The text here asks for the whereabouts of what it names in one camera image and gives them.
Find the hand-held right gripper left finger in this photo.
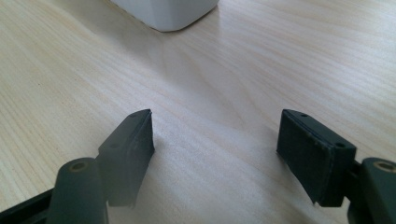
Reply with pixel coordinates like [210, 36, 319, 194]
[95, 108, 156, 208]

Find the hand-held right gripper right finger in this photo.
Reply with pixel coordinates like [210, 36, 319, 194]
[276, 108, 358, 208]

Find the white square container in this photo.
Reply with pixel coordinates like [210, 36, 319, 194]
[109, 0, 220, 33]

